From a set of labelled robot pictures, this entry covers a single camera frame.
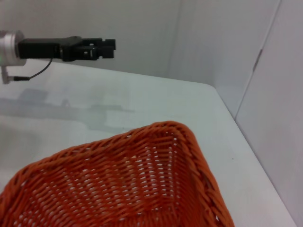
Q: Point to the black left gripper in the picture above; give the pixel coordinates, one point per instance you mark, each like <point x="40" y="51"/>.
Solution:
<point x="40" y="48"/>

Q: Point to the orange woven basket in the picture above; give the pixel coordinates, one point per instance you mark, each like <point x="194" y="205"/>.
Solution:
<point x="113" y="184"/>

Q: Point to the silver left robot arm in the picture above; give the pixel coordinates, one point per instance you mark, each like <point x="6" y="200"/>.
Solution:
<point x="9" y="48"/>

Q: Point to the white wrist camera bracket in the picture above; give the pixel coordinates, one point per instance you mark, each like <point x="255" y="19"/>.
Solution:
<point x="6" y="74"/>

